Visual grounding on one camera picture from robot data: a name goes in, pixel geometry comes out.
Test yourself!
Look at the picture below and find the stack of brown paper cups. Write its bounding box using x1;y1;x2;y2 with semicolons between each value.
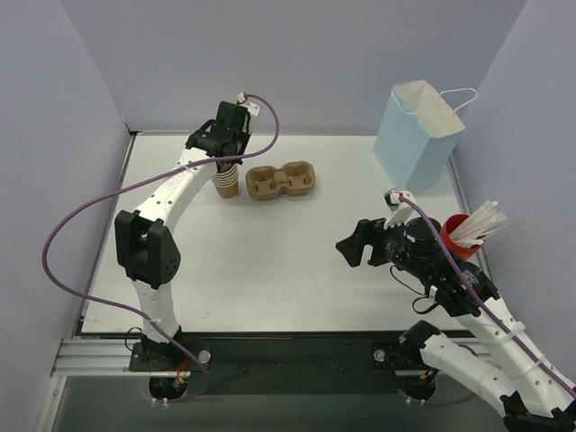
211;165;239;199

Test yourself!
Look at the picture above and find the light blue paper bag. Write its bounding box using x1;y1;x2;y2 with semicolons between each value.
373;80;478;194

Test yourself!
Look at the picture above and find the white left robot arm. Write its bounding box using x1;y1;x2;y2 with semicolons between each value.
114;97;260;370

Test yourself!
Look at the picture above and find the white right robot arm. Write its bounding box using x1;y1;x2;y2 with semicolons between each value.
336;218;575;431

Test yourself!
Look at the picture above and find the brown pulp cup carrier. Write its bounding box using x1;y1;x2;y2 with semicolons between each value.
245;161;316;201

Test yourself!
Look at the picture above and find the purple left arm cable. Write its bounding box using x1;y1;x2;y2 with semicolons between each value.
41;93;282;402

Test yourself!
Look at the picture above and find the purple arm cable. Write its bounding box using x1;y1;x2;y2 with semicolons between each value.
41;93;282;402
397;193;576;392

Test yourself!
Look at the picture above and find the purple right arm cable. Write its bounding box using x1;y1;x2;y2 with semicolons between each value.
397;193;576;392

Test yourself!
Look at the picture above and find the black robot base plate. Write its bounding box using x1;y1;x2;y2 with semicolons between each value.
129;331;478;397

